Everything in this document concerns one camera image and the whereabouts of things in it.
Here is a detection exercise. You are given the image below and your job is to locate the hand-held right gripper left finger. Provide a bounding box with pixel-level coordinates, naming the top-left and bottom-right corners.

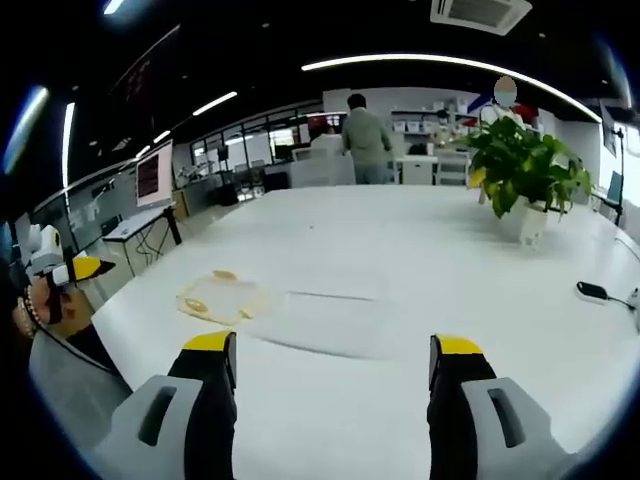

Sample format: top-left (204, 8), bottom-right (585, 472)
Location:
top-left (92, 329), bottom-right (239, 480)

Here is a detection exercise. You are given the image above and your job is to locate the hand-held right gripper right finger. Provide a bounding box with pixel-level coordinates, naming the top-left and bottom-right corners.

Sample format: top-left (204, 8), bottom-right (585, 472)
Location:
top-left (426, 333), bottom-right (576, 480)

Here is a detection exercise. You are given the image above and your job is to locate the person's left hand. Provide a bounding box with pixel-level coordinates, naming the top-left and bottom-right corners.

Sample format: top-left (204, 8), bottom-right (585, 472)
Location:
top-left (22, 272), bottom-right (95, 342)

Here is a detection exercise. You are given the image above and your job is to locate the small side desk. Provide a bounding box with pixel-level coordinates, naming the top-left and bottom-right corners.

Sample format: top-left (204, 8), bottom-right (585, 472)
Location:
top-left (101, 203), bottom-right (182, 279)

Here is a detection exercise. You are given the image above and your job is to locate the clear plastic bag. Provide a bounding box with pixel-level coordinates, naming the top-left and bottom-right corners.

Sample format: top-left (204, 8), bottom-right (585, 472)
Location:
top-left (175, 269), bottom-right (272, 327)

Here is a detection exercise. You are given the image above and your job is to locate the computer monitor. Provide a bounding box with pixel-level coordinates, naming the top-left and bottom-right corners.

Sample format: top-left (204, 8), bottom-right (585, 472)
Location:
top-left (133, 138), bottom-right (176, 209)

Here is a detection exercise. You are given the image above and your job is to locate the clear plastic sheet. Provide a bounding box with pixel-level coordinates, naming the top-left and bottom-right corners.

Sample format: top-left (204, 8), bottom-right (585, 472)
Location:
top-left (243, 288), bottom-right (399, 362)

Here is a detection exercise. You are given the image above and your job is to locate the small black device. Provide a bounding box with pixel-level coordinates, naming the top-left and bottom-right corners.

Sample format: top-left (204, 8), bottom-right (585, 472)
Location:
top-left (575, 280), bottom-right (610, 305)

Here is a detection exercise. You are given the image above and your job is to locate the green potted plant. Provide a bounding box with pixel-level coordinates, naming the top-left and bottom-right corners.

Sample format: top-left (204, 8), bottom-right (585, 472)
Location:
top-left (452, 115), bottom-right (595, 249)

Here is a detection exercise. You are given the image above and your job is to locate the white cabinet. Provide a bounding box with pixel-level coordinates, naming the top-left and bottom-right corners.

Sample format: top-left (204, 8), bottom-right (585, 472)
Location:
top-left (288, 134), bottom-right (354, 189)

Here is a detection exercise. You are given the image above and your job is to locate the black tripod stand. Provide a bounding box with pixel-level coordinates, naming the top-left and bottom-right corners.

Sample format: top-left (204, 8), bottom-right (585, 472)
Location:
top-left (601, 99), bottom-right (629, 227)

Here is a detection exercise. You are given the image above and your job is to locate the ceiling air conditioner vent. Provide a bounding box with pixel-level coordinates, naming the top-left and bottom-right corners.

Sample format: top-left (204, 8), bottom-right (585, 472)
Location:
top-left (428, 0), bottom-right (534, 37)

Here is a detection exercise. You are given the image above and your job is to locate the bead bracelet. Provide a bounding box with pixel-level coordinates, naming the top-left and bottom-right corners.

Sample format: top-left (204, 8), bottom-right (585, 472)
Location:
top-left (14, 283), bottom-right (41, 337)

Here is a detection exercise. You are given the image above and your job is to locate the black cable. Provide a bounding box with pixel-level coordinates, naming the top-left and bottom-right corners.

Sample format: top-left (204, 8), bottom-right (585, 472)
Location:
top-left (605, 294), bottom-right (640, 314)

